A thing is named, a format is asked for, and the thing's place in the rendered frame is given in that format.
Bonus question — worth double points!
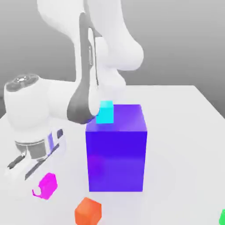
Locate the small green cube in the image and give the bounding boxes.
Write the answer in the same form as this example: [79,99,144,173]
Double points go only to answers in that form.
[218,208,225,225]

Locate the small orange cube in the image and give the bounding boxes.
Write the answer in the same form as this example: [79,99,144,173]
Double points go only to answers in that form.
[74,197,102,225]

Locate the small cyan cube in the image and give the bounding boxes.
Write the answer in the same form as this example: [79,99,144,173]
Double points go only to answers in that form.
[95,100,114,124]

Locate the large purple box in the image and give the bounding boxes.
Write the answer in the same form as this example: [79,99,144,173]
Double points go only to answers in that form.
[85,104,148,192]

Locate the small magenta cube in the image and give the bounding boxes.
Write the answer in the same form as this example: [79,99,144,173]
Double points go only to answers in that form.
[32,172,58,200]

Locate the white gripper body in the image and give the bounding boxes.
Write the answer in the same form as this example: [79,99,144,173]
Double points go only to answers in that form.
[19,138,68,191]

